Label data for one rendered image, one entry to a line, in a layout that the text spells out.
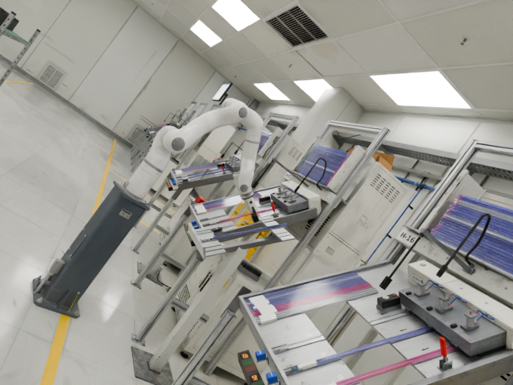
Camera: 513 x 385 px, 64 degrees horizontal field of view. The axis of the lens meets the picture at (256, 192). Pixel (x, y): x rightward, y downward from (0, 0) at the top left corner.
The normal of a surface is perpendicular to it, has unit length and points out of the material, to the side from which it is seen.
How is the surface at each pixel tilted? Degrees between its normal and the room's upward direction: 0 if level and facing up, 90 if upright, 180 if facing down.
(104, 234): 90
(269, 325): 44
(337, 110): 90
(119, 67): 90
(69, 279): 90
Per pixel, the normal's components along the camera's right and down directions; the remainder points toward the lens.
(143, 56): 0.29, 0.22
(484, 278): -0.75, -0.55
